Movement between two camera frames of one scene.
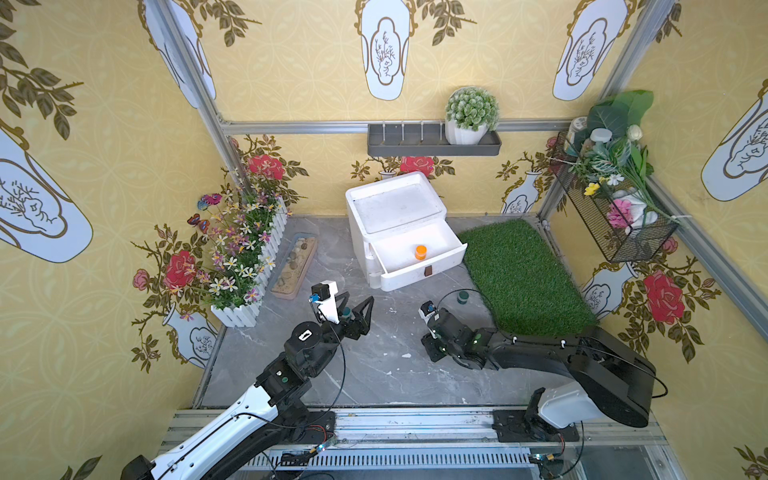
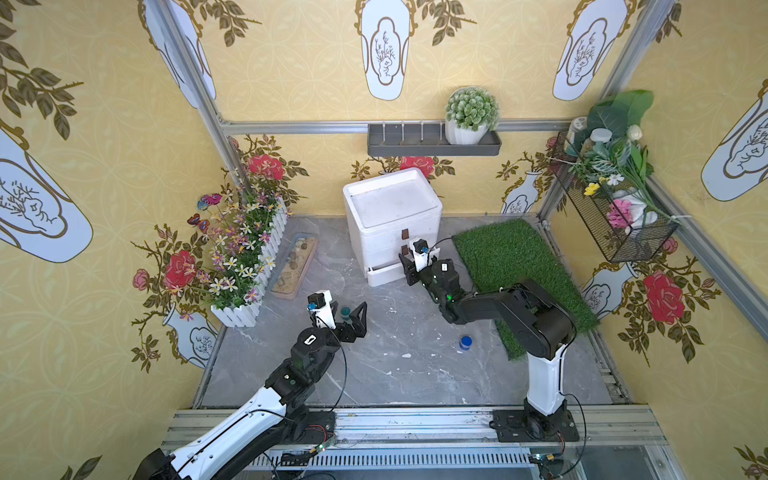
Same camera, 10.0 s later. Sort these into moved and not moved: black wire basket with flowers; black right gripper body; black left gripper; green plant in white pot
Moved: black right gripper body
Not moved: black wire basket with flowers; green plant in white pot; black left gripper
